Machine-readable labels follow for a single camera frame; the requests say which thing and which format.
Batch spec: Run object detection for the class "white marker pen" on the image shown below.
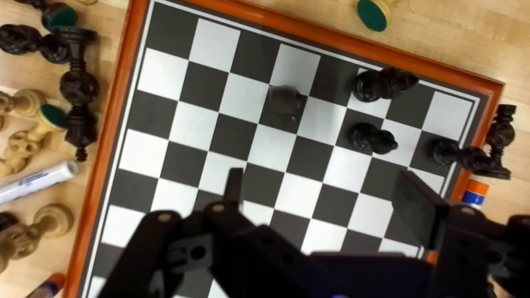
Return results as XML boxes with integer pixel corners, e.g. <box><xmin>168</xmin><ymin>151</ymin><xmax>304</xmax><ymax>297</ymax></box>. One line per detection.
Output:
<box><xmin>0</xmin><ymin>161</ymin><xmax>81</xmax><ymax>207</ymax></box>

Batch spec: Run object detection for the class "tan wooden chess piece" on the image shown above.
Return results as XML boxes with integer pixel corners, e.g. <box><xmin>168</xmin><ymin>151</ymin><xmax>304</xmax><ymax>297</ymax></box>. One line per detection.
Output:
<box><xmin>0</xmin><ymin>212</ymin><xmax>43</xmax><ymax>275</ymax></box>

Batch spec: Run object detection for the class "tall light wooden chess piece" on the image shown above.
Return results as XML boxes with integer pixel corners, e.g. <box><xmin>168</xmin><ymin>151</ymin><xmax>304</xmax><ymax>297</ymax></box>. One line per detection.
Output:
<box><xmin>31</xmin><ymin>202</ymin><xmax>76</xmax><ymax>237</ymax></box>

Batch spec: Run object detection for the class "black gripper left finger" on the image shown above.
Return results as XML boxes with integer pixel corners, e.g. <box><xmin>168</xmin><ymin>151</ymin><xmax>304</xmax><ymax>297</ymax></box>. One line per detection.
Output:
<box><xmin>97</xmin><ymin>167</ymin><xmax>311</xmax><ymax>298</ymax></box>

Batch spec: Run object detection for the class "dark wooden chess piece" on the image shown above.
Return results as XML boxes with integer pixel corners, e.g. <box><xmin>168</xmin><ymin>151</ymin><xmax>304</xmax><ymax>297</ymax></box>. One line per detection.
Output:
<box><xmin>428</xmin><ymin>138</ymin><xmax>511</xmax><ymax>182</ymax></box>
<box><xmin>0</xmin><ymin>23</ymin><xmax>43</xmax><ymax>57</ymax></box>
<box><xmin>38</xmin><ymin>27</ymin><xmax>100</xmax><ymax>106</ymax></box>
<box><xmin>486</xmin><ymin>103</ymin><xmax>518</xmax><ymax>167</ymax></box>
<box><xmin>351</xmin><ymin>66</ymin><xmax>420</xmax><ymax>105</ymax></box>
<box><xmin>62</xmin><ymin>105</ymin><xmax>99</xmax><ymax>164</ymax></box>
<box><xmin>346</xmin><ymin>121</ymin><xmax>399</xmax><ymax>156</ymax></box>
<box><xmin>268</xmin><ymin>85</ymin><xmax>306</xmax><ymax>119</ymax></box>

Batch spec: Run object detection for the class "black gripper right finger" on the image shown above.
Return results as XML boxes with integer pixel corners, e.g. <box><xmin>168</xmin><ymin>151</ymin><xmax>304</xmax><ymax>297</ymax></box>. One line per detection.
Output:
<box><xmin>394</xmin><ymin>169</ymin><xmax>530</xmax><ymax>298</ymax></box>

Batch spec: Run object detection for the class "orange-capped marker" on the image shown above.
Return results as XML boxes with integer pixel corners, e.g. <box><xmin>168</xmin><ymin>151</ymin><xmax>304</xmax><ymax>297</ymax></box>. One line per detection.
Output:
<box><xmin>23</xmin><ymin>272</ymin><xmax>67</xmax><ymax>298</ymax></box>

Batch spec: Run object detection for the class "chess board with orange frame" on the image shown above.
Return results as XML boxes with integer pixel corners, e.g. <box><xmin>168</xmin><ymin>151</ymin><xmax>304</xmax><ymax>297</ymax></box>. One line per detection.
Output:
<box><xmin>62</xmin><ymin>0</ymin><xmax>506</xmax><ymax>298</ymax></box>

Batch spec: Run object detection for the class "green-based dark chess piece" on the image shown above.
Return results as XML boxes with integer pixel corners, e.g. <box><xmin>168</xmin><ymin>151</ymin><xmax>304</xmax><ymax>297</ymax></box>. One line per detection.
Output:
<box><xmin>39</xmin><ymin>2</ymin><xmax>79</xmax><ymax>32</ymax></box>

